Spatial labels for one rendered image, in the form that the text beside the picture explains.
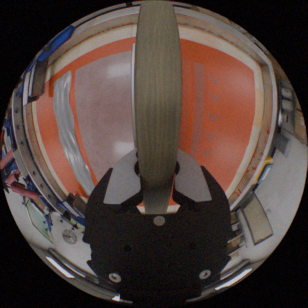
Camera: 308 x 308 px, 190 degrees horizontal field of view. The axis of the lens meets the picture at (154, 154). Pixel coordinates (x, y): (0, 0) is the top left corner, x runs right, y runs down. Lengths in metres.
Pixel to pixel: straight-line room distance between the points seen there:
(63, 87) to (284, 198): 3.85
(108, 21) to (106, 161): 0.29
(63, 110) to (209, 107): 0.28
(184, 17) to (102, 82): 0.20
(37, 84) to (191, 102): 0.33
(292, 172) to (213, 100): 3.36
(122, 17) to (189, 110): 0.22
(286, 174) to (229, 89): 3.37
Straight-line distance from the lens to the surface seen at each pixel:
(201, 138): 0.19
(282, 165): 3.51
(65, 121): 0.24
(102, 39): 0.24
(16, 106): 0.52
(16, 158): 0.55
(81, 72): 0.22
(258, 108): 0.30
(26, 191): 0.94
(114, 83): 0.17
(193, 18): 0.23
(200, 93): 0.18
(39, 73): 0.31
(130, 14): 0.22
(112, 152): 0.20
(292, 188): 3.52
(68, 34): 0.28
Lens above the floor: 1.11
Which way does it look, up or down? 60 degrees down
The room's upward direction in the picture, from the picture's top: 179 degrees counter-clockwise
